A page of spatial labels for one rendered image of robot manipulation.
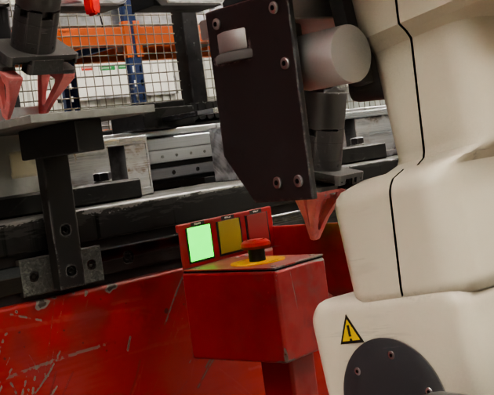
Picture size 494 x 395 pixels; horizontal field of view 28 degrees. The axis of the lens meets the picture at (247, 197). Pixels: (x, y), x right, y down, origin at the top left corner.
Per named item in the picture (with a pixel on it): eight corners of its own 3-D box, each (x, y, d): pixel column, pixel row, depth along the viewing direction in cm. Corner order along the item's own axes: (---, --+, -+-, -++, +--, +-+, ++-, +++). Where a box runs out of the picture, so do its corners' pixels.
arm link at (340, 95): (324, 85, 126) (356, 85, 129) (289, 79, 131) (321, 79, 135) (320, 139, 127) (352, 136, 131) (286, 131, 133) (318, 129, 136)
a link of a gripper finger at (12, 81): (-22, 110, 130) (-16, 43, 126) (26, 106, 135) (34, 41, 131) (2, 131, 126) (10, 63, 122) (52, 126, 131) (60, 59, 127)
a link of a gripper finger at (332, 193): (301, 229, 140) (305, 164, 138) (343, 238, 136) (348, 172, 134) (272, 236, 135) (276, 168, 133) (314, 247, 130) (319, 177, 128)
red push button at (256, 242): (260, 268, 126) (256, 240, 125) (237, 269, 128) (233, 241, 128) (279, 262, 129) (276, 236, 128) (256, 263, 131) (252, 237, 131)
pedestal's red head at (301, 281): (287, 364, 120) (268, 219, 119) (192, 359, 131) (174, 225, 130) (374, 327, 136) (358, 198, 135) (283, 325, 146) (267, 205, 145)
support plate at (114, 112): (30, 123, 115) (30, 114, 114) (-64, 143, 134) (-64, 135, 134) (155, 111, 126) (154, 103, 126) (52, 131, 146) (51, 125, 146)
